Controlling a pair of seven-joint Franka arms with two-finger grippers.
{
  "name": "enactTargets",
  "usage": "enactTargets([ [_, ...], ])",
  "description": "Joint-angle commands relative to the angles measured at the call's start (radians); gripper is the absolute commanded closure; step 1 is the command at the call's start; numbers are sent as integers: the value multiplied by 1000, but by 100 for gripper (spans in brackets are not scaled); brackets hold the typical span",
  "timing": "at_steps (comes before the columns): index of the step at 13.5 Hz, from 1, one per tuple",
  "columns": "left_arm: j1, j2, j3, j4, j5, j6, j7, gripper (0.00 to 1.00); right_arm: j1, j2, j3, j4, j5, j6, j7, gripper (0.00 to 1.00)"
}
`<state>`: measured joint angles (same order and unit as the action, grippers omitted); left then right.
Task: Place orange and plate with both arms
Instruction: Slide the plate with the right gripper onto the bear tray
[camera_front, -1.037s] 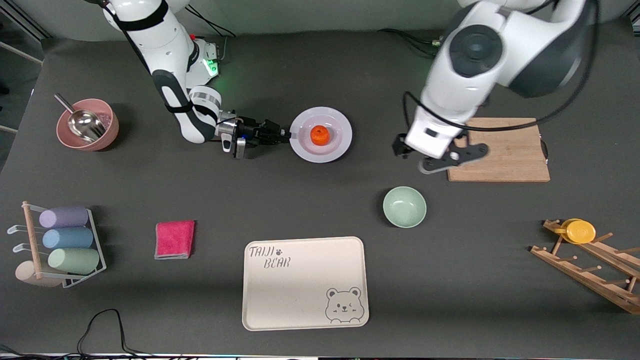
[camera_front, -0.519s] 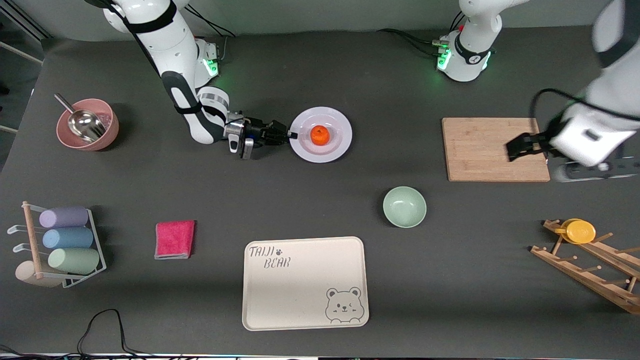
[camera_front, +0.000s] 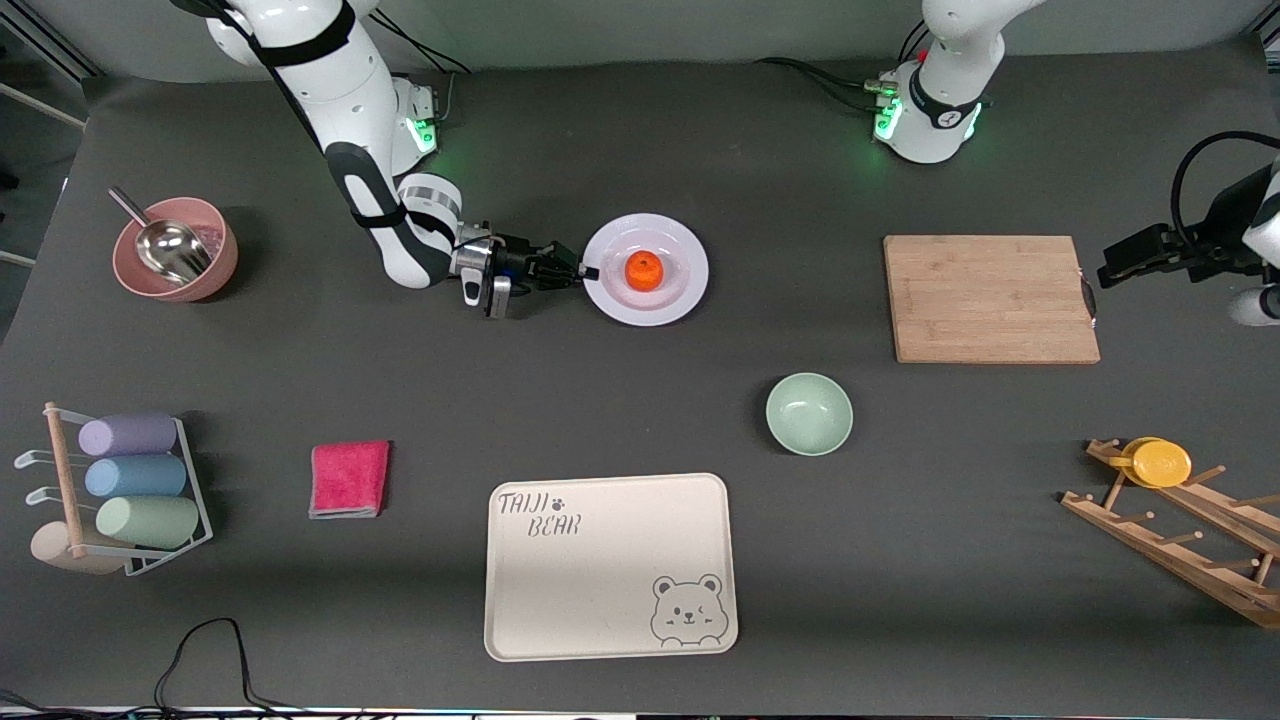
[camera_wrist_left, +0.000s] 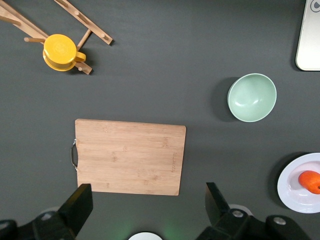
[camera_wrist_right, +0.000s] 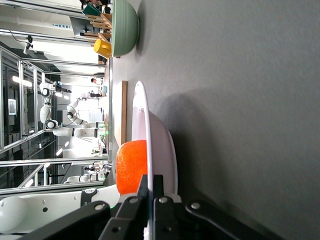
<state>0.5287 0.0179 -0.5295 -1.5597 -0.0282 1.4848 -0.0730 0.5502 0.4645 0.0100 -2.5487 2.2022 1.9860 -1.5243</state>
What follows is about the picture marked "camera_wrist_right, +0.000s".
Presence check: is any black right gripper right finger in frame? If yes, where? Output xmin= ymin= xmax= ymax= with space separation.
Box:
xmin=152 ymin=174 xmax=283 ymax=240

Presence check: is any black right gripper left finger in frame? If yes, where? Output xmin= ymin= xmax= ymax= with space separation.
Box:
xmin=19 ymin=174 xmax=149 ymax=240

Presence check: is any orange fruit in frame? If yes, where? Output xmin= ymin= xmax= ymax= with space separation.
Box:
xmin=115 ymin=139 xmax=148 ymax=196

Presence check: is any white round plate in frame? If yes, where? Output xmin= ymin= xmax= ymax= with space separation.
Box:
xmin=131 ymin=80 xmax=179 ymax=240

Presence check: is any wooden cutting board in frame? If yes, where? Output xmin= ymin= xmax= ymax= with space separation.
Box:
xmin=112 ymin=80 xmax=128 ymax=148

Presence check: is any yellow cup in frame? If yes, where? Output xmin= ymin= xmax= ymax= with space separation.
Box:
xmin=93 ymin=39 xmax=113 ymax=60

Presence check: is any pale green bowl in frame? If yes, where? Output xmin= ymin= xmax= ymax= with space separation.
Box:
xmin=111 ymin=0 xmax=140 ymax=58

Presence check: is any wooden mug rack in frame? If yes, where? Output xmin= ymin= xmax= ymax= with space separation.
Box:
xmin=79 ymin=12 xmax=113 ymax=44

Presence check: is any dark green box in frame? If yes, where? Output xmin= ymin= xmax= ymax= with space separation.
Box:
xmin=82 ymin=1 xmax=102 ymax=16

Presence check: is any wall monitor screen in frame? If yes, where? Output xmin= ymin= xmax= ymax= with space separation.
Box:
xmin=7 ymin=98 xmax=17 ymax=116

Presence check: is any camera on ceiling mount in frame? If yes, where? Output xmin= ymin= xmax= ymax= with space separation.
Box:
xmin=22 ymin=35 xmax=34 ymax=55

